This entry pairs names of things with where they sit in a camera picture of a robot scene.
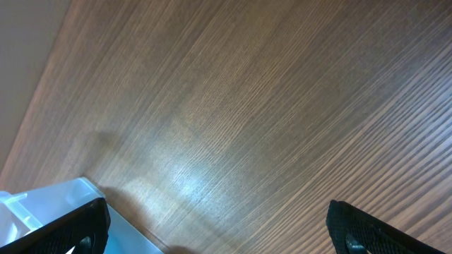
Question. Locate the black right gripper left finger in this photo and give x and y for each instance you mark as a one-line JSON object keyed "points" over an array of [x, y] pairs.
{"points": [[84, 230]]}

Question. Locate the clear plastic storage box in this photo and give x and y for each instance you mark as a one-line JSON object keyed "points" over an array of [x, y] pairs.
{"points": [[23, 213]]}

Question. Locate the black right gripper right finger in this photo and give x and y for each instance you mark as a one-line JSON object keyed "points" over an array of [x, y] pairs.
{"points": [[354, 231]]}

